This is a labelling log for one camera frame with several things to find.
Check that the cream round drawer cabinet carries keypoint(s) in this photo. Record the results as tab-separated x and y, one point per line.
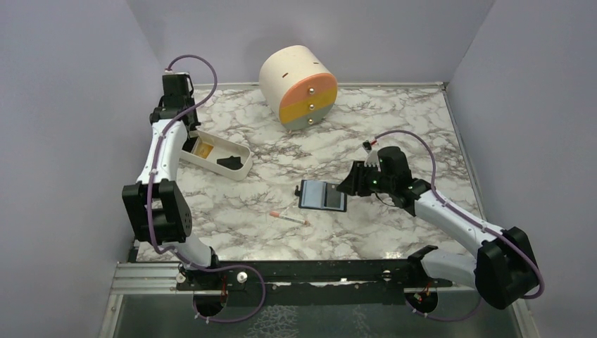
297	87

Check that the black card holder wallet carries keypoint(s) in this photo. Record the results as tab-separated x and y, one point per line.
311	195

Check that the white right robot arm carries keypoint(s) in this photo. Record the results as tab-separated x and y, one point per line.
501	265

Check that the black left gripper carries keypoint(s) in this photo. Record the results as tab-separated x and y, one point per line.
196	122

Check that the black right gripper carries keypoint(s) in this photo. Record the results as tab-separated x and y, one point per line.
353	184

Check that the orange capped syringe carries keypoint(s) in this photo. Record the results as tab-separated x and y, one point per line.
289	218

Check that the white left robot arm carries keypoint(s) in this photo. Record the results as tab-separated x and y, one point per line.
155	205

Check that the silver grey credit card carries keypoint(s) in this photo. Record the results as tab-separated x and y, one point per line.
334	200

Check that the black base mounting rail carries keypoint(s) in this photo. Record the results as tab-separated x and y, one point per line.
306	283

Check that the white oblong tray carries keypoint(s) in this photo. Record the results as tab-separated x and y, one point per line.
223	148

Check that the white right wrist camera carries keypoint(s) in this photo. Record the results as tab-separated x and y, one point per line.
372	160

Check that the stack of cards in tray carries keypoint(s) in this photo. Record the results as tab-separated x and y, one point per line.
202	149

